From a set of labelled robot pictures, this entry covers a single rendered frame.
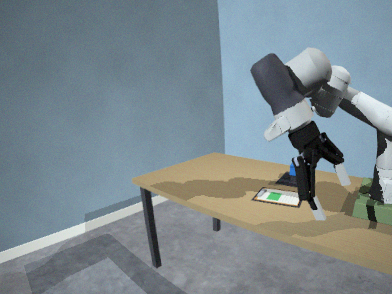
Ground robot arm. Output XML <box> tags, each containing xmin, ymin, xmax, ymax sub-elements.
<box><xmin>250</xmin><ymin>47</ymin><xmax>392</xmax><ymax>204</ymax></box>

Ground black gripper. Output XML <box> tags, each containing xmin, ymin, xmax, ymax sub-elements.
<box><xmin>288</xmin><ymin>121</ymin><xmax>351</xmax><ymax>220</ymax></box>

